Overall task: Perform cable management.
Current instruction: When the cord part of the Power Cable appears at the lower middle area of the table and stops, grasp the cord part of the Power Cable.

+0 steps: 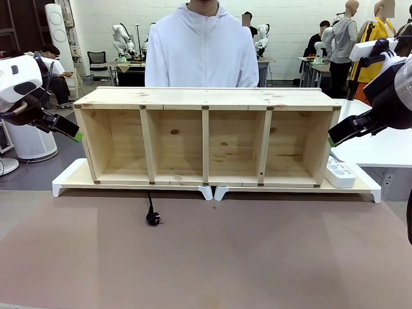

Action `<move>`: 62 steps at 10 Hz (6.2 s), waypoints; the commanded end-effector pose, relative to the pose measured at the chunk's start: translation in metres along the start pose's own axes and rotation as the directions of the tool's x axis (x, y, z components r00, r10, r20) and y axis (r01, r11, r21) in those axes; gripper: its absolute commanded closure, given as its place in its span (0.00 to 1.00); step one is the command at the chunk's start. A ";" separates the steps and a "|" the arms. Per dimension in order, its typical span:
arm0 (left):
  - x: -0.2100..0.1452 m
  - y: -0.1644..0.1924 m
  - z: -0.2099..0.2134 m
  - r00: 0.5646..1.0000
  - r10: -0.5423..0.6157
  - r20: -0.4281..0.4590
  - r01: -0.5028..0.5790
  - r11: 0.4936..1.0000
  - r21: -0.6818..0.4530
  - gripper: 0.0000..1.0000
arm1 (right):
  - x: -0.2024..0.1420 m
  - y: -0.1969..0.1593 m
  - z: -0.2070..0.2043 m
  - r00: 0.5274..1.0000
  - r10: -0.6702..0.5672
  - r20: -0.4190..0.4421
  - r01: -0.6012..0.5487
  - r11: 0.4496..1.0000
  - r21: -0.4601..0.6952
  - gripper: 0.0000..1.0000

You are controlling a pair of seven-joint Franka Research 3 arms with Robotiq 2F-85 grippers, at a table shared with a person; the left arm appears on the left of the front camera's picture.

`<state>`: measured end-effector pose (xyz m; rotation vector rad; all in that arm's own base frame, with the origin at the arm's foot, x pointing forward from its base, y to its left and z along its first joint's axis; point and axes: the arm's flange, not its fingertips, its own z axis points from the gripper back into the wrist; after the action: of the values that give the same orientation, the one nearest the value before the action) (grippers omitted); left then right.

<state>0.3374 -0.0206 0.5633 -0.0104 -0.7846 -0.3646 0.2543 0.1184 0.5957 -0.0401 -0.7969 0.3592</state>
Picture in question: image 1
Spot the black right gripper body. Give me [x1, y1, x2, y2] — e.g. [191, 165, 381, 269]
[351, 109, 388, 136]

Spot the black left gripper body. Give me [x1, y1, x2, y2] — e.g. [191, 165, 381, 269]
[30, 109, 61, 134]

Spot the black power cable with plug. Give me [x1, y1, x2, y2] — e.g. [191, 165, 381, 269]
[145, 191, 165, 227]

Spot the white cylindrical air purifier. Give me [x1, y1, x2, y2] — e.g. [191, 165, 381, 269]
[4, 119, 59, 162]

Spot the white side table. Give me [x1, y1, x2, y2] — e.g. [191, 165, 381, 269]
[328, 98, 412, 202]

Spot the seated person in white shirt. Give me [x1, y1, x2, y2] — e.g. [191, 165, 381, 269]
[39, 44, 77, 111]

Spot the white power strip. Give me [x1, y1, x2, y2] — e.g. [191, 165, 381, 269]
[324, 153, 357, 189]

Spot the white fan base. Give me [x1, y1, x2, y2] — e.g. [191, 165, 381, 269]
[0, 156, 21, 176]

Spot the black office chair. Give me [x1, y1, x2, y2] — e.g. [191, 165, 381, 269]
[87, 50, 114, 82]

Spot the dark background work table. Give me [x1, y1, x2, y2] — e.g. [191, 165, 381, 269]
[105, 59, 147, 88]

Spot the white standing air conditioner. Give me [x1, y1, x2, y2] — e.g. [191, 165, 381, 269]
[44, 3, 76, 79]

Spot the mannequin in grey hoodie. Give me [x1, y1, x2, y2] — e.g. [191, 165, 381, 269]
[330, 0, 360, 98]

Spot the mannequin in yellow jacket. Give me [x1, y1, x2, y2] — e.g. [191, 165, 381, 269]
[350, 0, 397, 85]

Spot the seated background person in black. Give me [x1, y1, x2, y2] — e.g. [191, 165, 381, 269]
[303, 20, 332, 61]

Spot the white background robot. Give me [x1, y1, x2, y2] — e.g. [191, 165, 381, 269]
[253, 23, 272, 58]
[111, 23, 136, 61]

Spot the background person in black shirt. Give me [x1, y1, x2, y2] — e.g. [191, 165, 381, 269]
[241, 11, 259, 37]

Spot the four-compartment wooden shelf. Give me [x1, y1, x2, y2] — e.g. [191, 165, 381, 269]
[73, 86, 342, 189]

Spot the person torso in white hoodie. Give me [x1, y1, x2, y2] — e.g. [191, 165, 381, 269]
[144, 0, 260, 89]

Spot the tan curved bracket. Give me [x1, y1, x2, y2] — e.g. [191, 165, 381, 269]
[11, 101, 29, 116]

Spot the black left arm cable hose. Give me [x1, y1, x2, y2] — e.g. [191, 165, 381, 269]
[33, 55, 56, 100]

